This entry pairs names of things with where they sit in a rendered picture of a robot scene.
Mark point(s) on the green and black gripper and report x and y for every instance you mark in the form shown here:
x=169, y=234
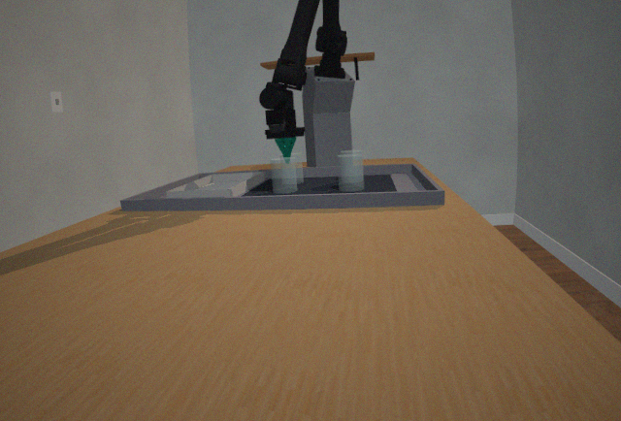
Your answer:
x=289, y=138

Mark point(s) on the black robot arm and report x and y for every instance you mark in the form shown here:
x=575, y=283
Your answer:
x=273, y=97

